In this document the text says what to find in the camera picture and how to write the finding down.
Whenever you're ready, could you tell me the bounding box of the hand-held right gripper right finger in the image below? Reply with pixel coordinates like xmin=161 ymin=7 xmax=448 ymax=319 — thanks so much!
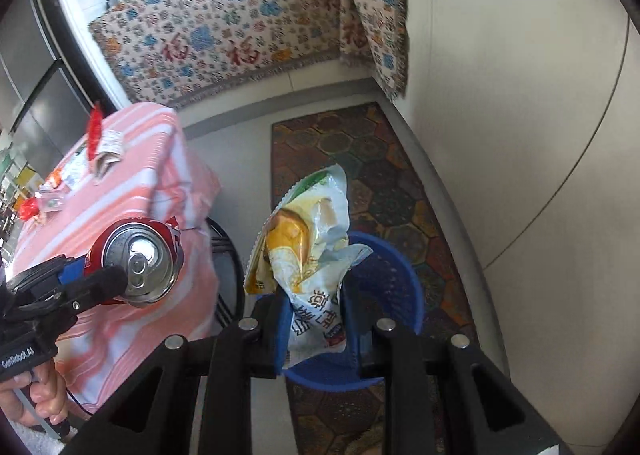
xmin=342 ymin=266 xmax=573 ymax=455

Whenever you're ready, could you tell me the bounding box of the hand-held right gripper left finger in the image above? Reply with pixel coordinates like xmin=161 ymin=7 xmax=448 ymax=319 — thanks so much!
xmin=62 ymin=291 xmax=292 ymax=455

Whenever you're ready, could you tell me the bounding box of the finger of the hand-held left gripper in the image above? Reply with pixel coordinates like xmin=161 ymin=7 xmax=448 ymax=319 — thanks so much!
xmin=50 ymin=255 xmax=92 ymax=286
xmin=57 ymin=266 xmax=128 ymax=313

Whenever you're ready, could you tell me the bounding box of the red soda can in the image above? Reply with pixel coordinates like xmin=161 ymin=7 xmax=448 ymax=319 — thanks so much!
xmin=82 ymin=217 xmax=185 ymax=308

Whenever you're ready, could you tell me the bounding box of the blue plastic basket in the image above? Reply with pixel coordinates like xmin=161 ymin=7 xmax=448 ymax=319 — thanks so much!
xmin=277 ymin=230 xmax=426 ymax=392

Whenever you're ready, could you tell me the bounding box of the yellow white snack bag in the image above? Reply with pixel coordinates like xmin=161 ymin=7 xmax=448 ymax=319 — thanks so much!
xmin=243 ymin=163 xmax=373 ymax=370

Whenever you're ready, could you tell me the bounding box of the long red snack packet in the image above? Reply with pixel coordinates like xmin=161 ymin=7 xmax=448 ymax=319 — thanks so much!
xmin=86 ymin=102 xmax=105 ymax=160

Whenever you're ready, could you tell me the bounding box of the person's left hand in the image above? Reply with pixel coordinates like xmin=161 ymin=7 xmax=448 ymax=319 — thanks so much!
xmin=0 ymin=360 xmax=68 ymax=428

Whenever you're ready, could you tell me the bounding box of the clear plastic wrapper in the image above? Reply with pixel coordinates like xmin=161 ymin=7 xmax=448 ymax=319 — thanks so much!
xmin=37 ymin=190 xmax=66 ymax=213

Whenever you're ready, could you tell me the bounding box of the shelf of colourful goods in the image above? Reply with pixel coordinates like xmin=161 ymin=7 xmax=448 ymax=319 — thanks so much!
xmin=0 ymin=147 xmax=38 ymax=241

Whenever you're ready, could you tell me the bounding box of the pink striped tablecloth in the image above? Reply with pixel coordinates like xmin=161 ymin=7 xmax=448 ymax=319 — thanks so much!
xmin=10 ymin=102 xmax=223 ymax=416

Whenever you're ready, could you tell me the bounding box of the crumpled white grey wrapper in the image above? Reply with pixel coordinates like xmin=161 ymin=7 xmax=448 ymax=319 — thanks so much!
xmin=91 ymin=131 xmax=126 ymax=186

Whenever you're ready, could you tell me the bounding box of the white fluffy cloth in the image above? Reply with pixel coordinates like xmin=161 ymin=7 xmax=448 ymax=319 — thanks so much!
xmin=7 ymin=415 xmax=68 ymax=455

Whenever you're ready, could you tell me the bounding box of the hexagon patterned rug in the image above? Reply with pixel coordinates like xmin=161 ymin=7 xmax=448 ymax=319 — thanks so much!
xmin=270 ymin=102 xmax=508 ymax=455

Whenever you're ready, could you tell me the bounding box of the grey steel refrigerator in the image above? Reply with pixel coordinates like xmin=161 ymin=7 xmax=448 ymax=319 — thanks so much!
xmin=0 ymin=0 xmax=103 ymax=163

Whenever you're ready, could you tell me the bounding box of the large patterned sofa blanket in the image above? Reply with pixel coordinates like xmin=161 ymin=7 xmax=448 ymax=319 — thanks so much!
xmin=87 ymin=0 xmax=346 ymax=110

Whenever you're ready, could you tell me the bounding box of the narrow patterned hanging blanket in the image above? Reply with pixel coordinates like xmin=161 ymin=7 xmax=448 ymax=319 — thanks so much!
xmin=332 ymin=0 xmax=411 ymax=100

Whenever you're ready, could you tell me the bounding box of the black cable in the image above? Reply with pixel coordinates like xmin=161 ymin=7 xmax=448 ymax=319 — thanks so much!
xmin=65 ymin=380 xmax=98 ymax=421

